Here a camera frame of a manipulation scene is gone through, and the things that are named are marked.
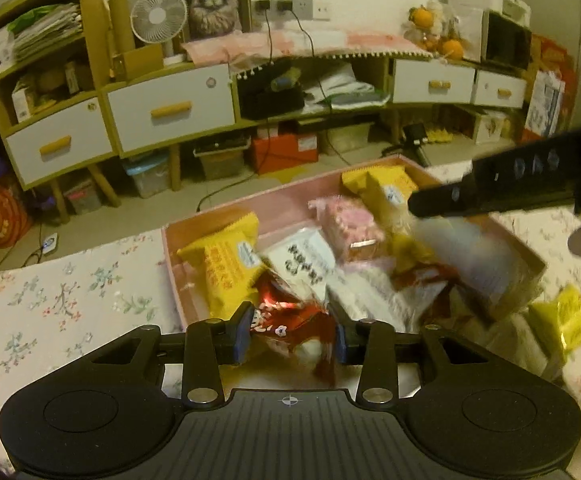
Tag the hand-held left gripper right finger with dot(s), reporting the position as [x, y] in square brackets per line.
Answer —
[341, 344]

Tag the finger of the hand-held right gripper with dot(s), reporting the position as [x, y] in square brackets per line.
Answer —
[445, 197]

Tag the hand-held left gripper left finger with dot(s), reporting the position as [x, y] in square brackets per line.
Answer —
[243, 335]

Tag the red snack packet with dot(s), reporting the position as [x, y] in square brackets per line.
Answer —
[290, 322]

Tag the blurred clear snack packet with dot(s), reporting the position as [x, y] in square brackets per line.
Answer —
[480, 260]

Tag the pink cardboard box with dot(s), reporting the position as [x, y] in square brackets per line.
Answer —
[290, 205]

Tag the colourful printed paper bag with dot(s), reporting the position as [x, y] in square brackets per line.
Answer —
[543, 105]

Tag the white cabinet drawer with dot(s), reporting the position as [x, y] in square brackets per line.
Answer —
[420, 85]
[500, 90]
[80, 130]
[135, 102]

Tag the white snack packet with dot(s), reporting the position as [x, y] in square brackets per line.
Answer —
[300, 260]

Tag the pink snack packet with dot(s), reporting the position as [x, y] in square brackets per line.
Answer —
[353, 225]

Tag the black microwave oven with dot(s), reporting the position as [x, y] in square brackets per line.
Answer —
[505, 42]

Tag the low yellow wooden cabinet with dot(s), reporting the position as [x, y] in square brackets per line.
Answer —
[388, 67]

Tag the folded white cloth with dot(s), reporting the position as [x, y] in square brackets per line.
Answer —
[345, 90]

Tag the shiny yellow snack packet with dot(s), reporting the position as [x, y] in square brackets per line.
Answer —
[565, 325]

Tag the red cardboard box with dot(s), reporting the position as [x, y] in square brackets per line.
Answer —
[283, 152]

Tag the orange fruit decoration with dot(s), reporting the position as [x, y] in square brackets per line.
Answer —
[433, 25]

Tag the clear bin with black lid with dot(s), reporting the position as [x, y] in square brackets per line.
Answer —
[220, 160]

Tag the clear bin with blue lid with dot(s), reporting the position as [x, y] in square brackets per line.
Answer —
[148, 177]

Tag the pink cloth runner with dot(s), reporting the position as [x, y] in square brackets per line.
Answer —
[320, 42]

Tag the small clear storage bin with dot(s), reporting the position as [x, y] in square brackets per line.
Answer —
[83, 197]

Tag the white charger on floor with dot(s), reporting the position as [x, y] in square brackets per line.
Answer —
[50, 243]

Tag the brown cardboard box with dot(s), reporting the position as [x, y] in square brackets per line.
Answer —
[140, 60]

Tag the framed cat picture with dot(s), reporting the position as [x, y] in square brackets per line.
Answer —
[213, 2]

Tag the white desk fan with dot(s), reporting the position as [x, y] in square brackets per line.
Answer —
[159, 15]

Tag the cardboard tube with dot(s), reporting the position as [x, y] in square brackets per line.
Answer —
[120, 25]

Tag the yellow wooden shelf cabinet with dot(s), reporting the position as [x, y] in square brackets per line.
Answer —
[95, 25]

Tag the stack of papers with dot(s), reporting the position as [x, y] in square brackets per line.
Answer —
[45, 32]

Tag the black tripod camera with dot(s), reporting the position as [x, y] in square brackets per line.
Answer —
[413, 135]

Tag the grey wall socket panel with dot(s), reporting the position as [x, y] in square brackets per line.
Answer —
[300, 9]

